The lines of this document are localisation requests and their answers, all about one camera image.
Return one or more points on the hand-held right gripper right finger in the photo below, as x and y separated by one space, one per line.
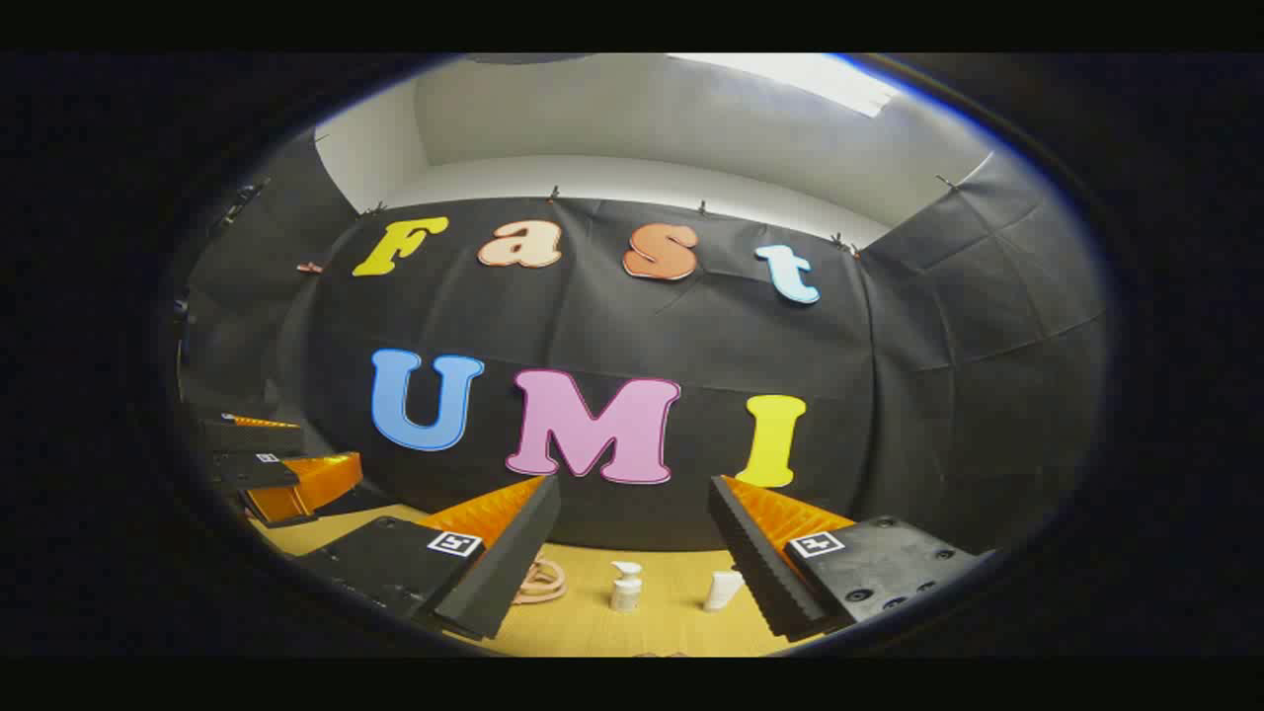
765 573

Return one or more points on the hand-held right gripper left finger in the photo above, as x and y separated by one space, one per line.
494 573

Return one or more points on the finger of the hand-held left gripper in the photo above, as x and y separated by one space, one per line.
262 472
247 437

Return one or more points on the pink suitcase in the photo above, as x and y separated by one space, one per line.
540 583

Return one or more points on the white squeeze tube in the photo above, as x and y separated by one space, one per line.
721 591

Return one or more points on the white pump bottle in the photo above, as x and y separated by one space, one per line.
625 591

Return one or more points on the black backdrop cloth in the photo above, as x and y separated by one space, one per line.
691 336

